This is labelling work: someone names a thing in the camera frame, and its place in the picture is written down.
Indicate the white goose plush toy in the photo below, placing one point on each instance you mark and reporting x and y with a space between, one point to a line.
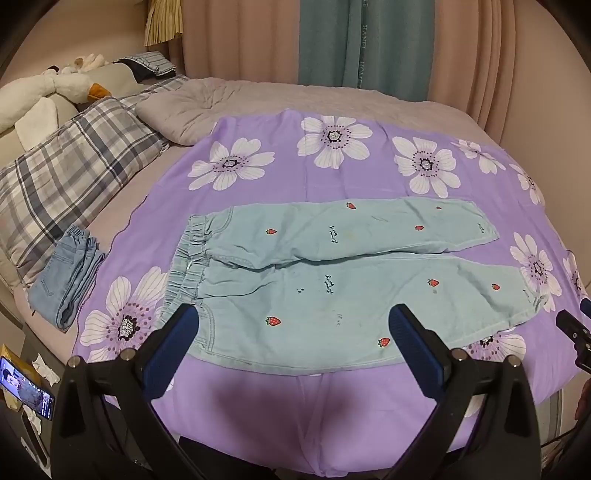
32 92

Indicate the grey pillow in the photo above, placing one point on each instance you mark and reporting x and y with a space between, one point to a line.
184 110

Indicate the small beige plush toy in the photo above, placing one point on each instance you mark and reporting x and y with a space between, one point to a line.
85 62

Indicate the pink curtain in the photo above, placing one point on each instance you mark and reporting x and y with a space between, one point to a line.
240 37

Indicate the light blue strawberry print pants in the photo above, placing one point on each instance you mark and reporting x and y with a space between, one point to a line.
323 286

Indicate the folded plaid cloth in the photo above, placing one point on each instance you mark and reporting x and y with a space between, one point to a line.
147 62

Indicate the folded blue jeans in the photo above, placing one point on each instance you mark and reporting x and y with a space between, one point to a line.
60 281

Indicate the teal curtain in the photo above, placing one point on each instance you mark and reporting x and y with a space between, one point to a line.
355 41

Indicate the plaid pillow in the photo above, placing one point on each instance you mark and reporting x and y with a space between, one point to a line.
69 175

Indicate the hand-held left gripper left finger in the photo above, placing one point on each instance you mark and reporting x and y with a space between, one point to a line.
170 351

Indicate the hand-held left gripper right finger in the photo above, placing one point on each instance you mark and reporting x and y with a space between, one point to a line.
416 351

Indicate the purple floral bed sheet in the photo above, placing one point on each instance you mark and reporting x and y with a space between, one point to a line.
277 184

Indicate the beige pleated cloth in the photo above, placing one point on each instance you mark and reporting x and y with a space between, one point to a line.
164 21

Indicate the smartphone with lit screen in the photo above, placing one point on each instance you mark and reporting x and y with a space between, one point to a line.
23 387

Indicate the crumpled white tissue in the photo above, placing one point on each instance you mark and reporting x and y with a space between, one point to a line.
46 369

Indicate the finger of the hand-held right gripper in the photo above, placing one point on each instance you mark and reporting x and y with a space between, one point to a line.
581 339

